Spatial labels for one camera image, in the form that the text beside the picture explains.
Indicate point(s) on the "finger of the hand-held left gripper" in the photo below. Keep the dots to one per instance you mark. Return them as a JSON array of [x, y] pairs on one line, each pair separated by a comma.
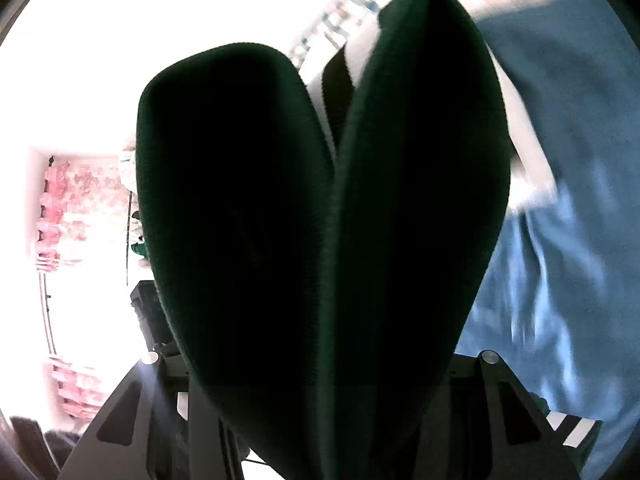
[[160, 410], [480, 400]]

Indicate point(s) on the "green varsity jacket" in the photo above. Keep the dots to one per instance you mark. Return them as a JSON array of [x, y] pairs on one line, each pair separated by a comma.
[[250, 210]]

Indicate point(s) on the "white fluffy garment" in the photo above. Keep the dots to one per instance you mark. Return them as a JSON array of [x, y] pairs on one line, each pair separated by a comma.
[[530, 160]]

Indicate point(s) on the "light blue duvet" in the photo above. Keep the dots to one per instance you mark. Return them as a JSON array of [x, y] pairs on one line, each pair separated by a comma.
[[575, 110]]

